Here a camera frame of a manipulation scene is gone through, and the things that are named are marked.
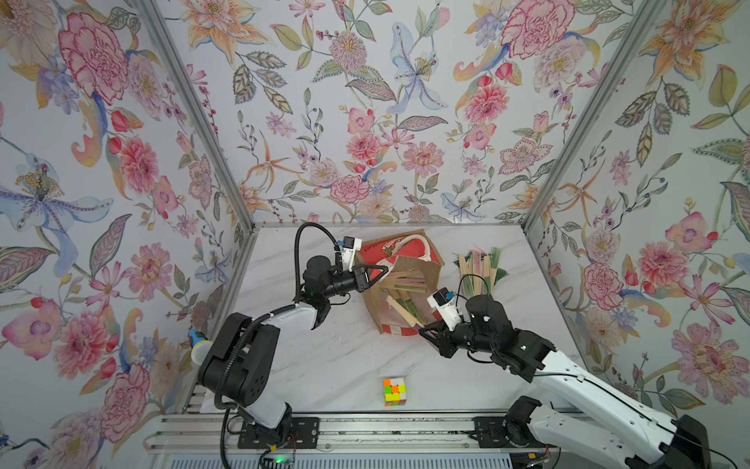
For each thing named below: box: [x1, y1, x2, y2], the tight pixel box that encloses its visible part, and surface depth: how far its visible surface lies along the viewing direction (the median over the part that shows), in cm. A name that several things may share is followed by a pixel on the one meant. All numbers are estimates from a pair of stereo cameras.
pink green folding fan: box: [381, 275, 428, 293], surface depth 100 cm
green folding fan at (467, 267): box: [458, 251, 476, 298], surface depth 109 cm
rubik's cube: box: [383, 377, 408, 408], surface depth 78 cm
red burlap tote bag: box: [353, 228, 446, 337], surface depth 88 cm
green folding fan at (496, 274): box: [489, 246, 510, 295], surface depth 109 cm
